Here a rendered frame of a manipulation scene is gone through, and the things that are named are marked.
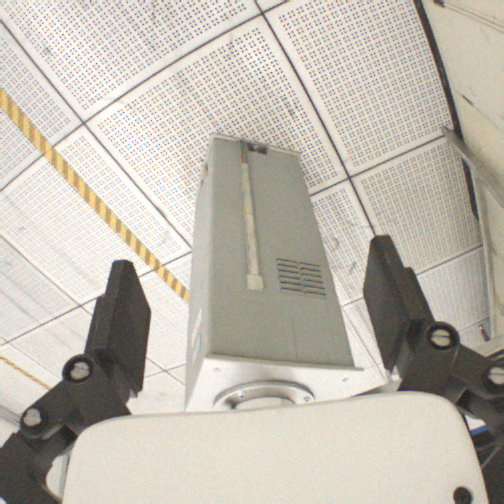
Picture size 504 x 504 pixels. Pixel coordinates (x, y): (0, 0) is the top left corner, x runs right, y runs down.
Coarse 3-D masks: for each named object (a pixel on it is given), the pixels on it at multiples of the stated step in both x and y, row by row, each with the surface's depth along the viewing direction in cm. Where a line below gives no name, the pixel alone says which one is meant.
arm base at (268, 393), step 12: (252, 384) 67; (264, 384) 66; (276, 384) 67; (288, 384) 67; (228, 396) 68; (240, 396) 67; (252, 396) 68; (264, 396) 68; (276, 396) 69; (288, 396) 69; (300, 396) 70; (312, 396) 70; (216, 408) 71; (228, 408) 71; (240, 408) 69
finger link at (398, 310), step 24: (384, 240) 14; (384, 264) 13; (384, 288) 13; (408, 288) 12; (384, 312) 13; (408, 312) 11; (384, 336) 13; (408, 336) 12; (384, 360) 13; (408, 360) 12; (456, 360) 11; (480, 360) 11; (456, 384) 11; (480, 384) 10; (456, 408) 11
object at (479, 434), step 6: (462, 414) 71; (468, 420) 69; (474, 420) 69; (480, 420) 68; (468, 426) 69; (474, 426) 68; (480, 426) 67; (468, 432) 68; (474, 432) 67; (480, 432) 66; (486, 432) 66; (474, 438) 66; (480, 438) 66; (486, 438) 65; (492, 438) 64; (474, 444) 65; (480, 444) 65
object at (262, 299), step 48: (240, 144) 117; (240, 192) 99; (288, 192) 105; (240, 240) 86; (288, 240) 90; (192, 288) 99; (240, 288) 75; (288, 288) 79; (192, 336) 84; (240, 336) 67; (288, 336) 70; (336, 336) 73; (192, 384) 74; (240, 384) 67; (336, 384) 70
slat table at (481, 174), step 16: (464, 144) 109; (464, 160) 108; (480, 176) 99; (480, 192) 109; (496, 192) 92; (480, 208) 114; (496, 320) 155; (496, 336) 164; (368, 352) 160; (480, 352) 70; (496, 352) 69; (384, 384) 77
